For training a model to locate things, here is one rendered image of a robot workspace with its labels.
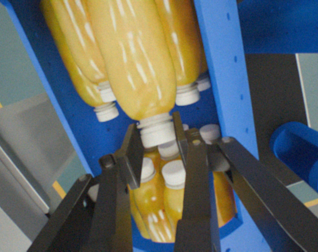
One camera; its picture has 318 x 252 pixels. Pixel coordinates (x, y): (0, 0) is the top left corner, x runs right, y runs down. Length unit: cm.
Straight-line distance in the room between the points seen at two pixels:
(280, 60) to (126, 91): 133
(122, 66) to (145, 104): 4
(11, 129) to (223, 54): 58
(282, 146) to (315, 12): 112
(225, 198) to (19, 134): 56
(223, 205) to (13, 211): 47
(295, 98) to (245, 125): 133
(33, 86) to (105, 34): 150
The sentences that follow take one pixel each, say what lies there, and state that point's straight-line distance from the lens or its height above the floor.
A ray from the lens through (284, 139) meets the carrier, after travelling 163.
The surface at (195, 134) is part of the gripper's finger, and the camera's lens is 16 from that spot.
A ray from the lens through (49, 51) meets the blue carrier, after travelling 37.
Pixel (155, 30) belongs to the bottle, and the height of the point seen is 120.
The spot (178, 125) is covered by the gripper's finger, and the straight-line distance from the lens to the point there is 16.
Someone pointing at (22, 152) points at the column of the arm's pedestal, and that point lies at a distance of 65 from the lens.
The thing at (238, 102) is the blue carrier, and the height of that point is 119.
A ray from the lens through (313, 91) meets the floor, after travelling 182.
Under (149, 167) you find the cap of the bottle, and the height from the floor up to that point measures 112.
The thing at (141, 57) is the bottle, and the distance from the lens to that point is 18.
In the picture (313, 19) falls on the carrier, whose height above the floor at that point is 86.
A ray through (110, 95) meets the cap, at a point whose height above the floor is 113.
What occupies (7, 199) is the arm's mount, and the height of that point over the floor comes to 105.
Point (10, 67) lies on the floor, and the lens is 175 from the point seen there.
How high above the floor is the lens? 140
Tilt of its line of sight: 70 degrees down
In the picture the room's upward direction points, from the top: 180 degrees clockwise
